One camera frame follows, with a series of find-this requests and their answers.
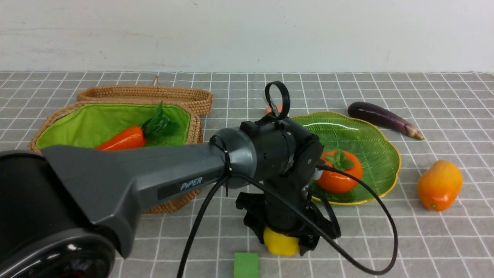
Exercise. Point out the woven rattan basket green lining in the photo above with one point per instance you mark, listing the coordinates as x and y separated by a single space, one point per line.
89 124

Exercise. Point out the green foam cube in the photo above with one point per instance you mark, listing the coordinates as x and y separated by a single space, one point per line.
245 265

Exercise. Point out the yellow lemon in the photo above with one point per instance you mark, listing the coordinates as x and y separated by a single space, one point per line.
280 244

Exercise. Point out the orange yellow mango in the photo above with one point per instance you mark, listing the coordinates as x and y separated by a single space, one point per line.
440 185

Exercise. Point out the green leaf-shaped glass plate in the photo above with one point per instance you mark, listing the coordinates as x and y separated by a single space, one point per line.
379 159

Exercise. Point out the woven rattan basket lid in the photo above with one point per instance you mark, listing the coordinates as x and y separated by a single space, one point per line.
197 100

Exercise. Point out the grey checked tablecloth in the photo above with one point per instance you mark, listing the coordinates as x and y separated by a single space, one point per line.
453 110

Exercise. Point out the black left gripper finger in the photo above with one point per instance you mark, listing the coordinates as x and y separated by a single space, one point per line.
309 238
256 212

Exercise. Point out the purple eggplant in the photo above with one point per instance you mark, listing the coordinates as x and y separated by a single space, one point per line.
377 115

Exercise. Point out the orange carrot with leaves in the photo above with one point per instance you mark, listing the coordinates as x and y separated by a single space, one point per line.
136 136

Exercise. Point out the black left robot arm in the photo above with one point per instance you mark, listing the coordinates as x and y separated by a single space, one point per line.
66 211

